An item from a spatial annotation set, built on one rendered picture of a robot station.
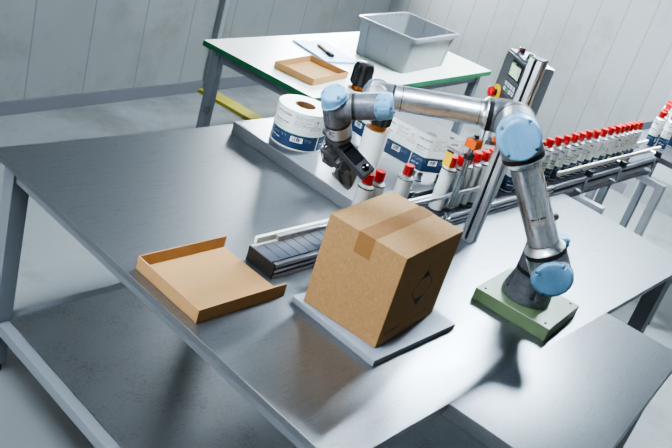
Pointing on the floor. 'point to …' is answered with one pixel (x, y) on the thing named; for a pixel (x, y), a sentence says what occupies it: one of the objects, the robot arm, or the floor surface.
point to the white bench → (238, 47)
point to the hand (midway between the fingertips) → (350, 187)
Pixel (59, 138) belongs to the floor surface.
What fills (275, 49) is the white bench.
